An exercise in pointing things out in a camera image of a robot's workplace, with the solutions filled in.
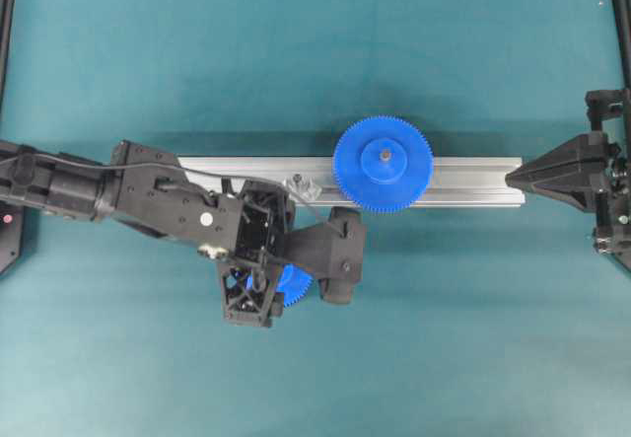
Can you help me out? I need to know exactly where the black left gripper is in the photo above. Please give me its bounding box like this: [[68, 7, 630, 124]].
[[198, 180, 296, 328]]

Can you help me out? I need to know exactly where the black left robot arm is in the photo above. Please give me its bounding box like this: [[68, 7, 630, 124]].
[[1, 141, 294, 328]]

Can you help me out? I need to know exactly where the black frame post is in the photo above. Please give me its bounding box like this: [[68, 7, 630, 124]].
[[0, 0, 15, 97], [612, 0, 630, 88]]

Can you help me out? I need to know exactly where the black left frame post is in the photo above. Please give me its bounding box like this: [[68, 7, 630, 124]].
[[0, 0, 15, 97]]

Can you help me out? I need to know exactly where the black right frame post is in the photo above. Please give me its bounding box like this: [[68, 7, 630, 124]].
[[612, 0, 630, 88]]

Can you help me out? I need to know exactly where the silver shaft mounting bracket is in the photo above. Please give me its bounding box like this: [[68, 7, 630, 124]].
[[283, 173, 322, 203]]

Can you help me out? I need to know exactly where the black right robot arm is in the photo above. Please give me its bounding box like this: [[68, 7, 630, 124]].
[[505, 89, 630, 271]]

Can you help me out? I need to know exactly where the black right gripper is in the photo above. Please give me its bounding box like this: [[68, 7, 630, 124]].
[[505, 131, 607, 213]]

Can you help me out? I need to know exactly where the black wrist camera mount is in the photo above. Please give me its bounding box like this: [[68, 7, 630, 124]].
[[282, 207, 367, 305]]

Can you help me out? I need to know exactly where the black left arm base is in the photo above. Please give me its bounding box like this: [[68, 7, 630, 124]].
[[0, 201, 24, 274]]

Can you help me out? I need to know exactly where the silver aluminium extrusion rail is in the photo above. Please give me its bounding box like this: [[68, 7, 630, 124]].
[[178, 157, 525, 208]]

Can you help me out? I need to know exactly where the small blue plastic gear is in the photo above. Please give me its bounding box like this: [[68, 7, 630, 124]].
[[245, 264, 313, 310]]

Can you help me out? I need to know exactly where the black camera cable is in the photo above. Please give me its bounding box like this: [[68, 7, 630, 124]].
[[0, 153, 346, 241]]

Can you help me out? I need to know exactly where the large blue plastic gear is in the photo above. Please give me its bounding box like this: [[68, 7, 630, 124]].
[[332, 115, 434, 213]]

